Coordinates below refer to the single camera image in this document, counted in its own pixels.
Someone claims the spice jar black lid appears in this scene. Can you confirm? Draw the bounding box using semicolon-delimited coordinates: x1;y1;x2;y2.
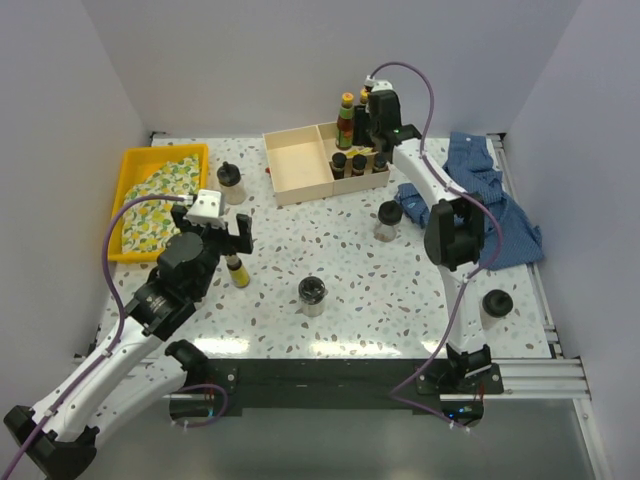
330;152;347;180
351;154;367;177

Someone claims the small yellow oil bottle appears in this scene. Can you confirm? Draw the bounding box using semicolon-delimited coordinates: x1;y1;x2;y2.
225;255;250;289
347;147;374;158

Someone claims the small dark spice jar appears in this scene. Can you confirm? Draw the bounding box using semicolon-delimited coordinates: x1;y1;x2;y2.
372;153;389;174

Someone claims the beige wooden divided box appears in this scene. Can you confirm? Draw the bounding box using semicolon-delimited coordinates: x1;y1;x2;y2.
263;122;390;206

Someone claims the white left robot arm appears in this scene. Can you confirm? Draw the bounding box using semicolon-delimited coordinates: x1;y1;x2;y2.
4;205;253;479

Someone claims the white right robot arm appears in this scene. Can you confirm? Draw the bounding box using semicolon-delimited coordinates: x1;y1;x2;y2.
263;81;492;393

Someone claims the lemon print cloth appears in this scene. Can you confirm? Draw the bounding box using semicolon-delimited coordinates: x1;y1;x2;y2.
121;154;201;254

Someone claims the glass shaker jar white powder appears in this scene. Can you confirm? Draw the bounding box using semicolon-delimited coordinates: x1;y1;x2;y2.
216;162;246;205

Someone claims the yellow plastic tray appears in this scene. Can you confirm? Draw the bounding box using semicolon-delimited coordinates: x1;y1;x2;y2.
107;143;209;263

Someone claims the open glass jar black rim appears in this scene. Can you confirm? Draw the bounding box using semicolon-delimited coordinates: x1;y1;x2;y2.
298;276;327;318

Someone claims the glass shaker jar brown residue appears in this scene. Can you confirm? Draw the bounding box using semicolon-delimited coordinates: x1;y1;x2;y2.
374;200;403;242

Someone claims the blue checked shirt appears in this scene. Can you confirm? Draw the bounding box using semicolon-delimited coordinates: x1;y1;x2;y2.
394;131;545;271

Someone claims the shaker jar front right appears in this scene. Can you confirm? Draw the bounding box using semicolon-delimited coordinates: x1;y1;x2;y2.
481;289;514;329

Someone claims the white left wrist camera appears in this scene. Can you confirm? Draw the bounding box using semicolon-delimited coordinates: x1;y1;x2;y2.
185;189;226;229

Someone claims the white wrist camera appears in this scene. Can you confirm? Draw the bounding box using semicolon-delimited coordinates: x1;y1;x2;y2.
364;75;393;93
185;189;226;229

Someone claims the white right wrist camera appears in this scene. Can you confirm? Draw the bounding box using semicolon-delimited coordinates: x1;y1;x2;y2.
364;75;393;93

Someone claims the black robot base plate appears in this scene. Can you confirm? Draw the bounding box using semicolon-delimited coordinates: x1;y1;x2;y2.
168;359;504;428

